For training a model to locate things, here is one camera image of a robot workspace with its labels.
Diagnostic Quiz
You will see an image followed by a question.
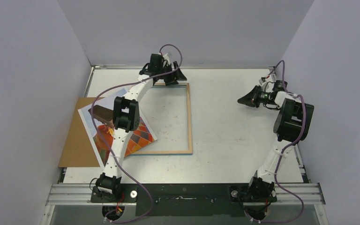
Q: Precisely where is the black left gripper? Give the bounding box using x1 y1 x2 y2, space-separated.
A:
158 61 186 86

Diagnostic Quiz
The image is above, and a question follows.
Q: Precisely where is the blue wooden picture frame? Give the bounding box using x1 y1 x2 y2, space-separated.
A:
133 82 193 156

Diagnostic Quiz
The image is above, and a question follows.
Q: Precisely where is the hot air balloon photo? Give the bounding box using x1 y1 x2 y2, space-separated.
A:
78 88 157 168

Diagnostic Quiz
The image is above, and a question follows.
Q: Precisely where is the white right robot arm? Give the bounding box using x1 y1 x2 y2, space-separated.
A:
238 77 314 202

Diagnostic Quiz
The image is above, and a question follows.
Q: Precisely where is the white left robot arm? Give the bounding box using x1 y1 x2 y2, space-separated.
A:
96 52 186 202

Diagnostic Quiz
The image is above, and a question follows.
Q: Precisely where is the brown cardboard backing board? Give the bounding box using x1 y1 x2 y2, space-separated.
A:
58 97 100 168

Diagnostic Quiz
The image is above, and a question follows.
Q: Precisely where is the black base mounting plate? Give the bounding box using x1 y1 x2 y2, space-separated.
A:
90 183 277 217

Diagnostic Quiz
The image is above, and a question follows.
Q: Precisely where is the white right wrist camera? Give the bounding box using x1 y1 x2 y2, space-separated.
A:
259 77 268 87

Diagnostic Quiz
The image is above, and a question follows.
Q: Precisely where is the aluminium front rail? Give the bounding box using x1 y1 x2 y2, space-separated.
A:
46 183 326 206

